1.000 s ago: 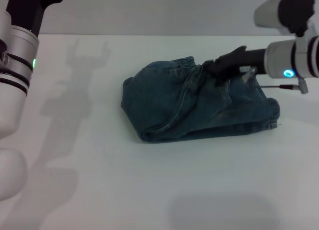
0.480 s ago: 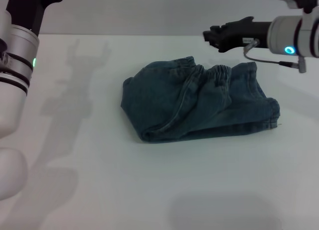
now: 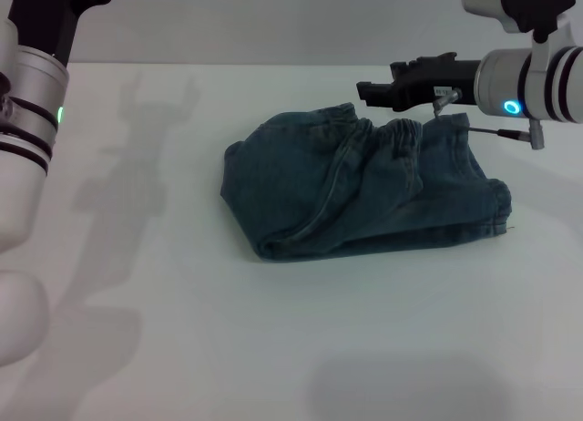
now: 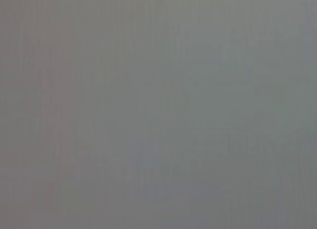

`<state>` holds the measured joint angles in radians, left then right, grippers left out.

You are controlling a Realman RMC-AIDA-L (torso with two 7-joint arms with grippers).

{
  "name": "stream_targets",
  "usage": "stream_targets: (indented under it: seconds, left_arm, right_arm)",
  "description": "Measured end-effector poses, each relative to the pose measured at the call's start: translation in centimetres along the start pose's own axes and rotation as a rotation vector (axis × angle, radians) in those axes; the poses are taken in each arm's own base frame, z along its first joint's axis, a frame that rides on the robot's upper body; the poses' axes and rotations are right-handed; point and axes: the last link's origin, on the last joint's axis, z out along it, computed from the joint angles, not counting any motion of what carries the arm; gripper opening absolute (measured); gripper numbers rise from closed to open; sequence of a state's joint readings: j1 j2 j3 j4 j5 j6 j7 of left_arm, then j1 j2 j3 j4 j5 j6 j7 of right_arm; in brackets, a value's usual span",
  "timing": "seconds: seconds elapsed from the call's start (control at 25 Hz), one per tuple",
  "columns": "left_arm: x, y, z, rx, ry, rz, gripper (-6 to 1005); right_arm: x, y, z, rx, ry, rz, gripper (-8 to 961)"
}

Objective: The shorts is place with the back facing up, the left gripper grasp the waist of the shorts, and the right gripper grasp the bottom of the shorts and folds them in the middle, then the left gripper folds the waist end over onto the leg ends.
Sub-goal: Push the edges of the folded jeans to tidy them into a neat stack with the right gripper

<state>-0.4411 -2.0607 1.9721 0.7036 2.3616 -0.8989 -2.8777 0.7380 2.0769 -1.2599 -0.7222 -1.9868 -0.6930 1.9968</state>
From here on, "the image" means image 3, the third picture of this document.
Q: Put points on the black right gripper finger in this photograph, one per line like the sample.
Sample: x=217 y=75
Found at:
x=421 y=62
x=375 y=94

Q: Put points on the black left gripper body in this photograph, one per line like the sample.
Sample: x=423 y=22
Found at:
x=50 y=15

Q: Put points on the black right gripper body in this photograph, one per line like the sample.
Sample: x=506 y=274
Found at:
x=432 y=86

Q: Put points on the blue denim shorts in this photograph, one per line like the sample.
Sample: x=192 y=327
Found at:
x=364 y=188

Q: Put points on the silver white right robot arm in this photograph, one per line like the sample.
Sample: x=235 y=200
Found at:
x=537 y=81

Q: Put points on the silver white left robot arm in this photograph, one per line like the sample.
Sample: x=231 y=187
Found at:
x=23 y=175

